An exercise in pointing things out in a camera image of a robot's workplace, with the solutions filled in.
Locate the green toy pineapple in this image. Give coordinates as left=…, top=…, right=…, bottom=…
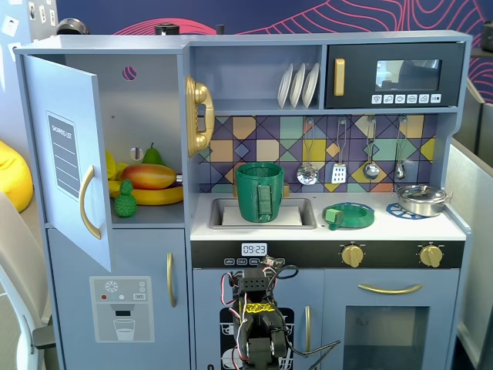
left=113, top=178, right=137, bottom=219

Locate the green printed cup recipient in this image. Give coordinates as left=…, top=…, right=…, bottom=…
left=234, top=162, right=286, bottom=224

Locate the blue cabinet door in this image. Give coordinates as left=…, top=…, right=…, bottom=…
left=21, top=53, right=112, bottom=273

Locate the metal skimmer spoon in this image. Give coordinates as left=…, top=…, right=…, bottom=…
left=296, top=117, right=320, bottom=186

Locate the digital clock display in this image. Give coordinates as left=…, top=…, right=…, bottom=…
left=241, top=242, right=268, bottom=257

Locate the grey toy sink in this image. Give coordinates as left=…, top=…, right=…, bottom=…
left=210, top=197, right=317, bottom=230

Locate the silver toy spatula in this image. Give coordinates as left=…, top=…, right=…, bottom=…
left=330, top=117, right=347, bottom=185

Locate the red orange toy mango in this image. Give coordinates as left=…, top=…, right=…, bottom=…
left=121, top=163, right=179, bottom=190

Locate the green toy pear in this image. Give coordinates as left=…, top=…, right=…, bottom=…
left=141, top=142, right=163, bottom=167

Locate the gold toy telephone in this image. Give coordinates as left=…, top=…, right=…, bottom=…
left=184, top=75, right=216, bottom=158

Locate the metal ladle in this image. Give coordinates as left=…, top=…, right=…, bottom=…
left=363, top=117, right=381, bottom=180

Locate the gold stove knob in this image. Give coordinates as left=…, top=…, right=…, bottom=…
left=418, top=241, right=444, bottom=269
left=340, top=241, right=365, bottom=268

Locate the lemon yellow banana bunch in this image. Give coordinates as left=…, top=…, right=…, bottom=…
left=104, top=149, right=130, bottom=182

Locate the blue round trivet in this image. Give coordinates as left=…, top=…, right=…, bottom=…
left=386, top=200, right=428, bottom=220

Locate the small metal spoon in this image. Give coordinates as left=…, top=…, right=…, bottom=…
left=394, top=116, right=408, bottom=180

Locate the steel pot lid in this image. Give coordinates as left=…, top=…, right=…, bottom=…
left=395, top=183, right=448, bottom=201

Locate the steel toy pot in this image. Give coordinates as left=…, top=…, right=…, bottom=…
left=392, top=183, right=452, bottom=217

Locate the blue fridge lower door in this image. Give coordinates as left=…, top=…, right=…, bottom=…
left=45, top=227, right=188, bottom=370

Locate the shopping list sticker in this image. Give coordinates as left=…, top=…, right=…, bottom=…
left=45, top=110, right=81, bottom=201

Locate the blue wooden toy kitchen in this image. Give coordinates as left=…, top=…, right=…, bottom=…
left=13, top=29, right=474, bottom=370

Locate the blue oven door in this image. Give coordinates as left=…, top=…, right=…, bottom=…
left=324, top=268, right=460, bottom=370

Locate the yellow beanbag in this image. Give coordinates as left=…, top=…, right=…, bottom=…
left=0, top=140, right=35, bottom=214

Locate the grey desk divider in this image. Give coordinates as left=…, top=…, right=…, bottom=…
left=446, top=138, right=493, bottom=348

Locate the black round device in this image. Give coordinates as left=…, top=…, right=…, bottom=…
left=56, top=17, right=90, bottom=36

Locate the grey white chair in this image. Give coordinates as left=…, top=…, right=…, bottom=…
left=0, top=190, right=55, bottom=370

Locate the small wrist camera board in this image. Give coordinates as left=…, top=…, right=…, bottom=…
left=260, top=255, right=286, bottom=270

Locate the green printed ring lid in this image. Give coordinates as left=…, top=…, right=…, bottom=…
left=321, top=202, right=376, bottom=232

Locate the gold fridge handle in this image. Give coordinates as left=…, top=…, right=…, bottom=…
left=166, top=252, right=177, bottom=308

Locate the gold microwave handle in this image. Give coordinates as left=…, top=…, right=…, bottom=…
left=334, top=58, right=346, bottom=97

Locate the gold dishwasher handle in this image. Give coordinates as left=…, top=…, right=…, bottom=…
left=304, top=306, right=312, bottom=355

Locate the gold curved door handle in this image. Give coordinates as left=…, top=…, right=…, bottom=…
left=79, top=165, right=102, bottom=241

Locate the toy microwave with gold handle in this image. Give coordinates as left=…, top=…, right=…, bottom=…
left=325, top=42, right=466, bottom=109

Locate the gold oven handle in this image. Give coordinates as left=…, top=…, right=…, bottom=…
left=357, top=283, right=424, bottom=296

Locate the black cable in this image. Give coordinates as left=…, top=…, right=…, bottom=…
left=287, top=338, right=342, bottom=370

